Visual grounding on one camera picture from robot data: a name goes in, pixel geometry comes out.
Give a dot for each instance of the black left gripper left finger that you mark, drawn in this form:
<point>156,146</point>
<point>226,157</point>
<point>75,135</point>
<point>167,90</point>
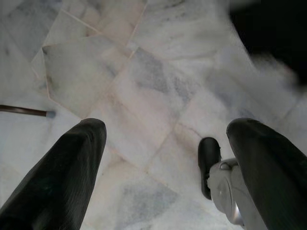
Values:
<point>55,182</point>

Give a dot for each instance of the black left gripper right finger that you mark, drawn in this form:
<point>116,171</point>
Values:
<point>275,182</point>

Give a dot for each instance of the black left robot foot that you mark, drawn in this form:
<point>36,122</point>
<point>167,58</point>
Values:
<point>207,155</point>

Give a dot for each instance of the marble top folding table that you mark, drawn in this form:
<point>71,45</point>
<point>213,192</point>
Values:
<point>24,110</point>

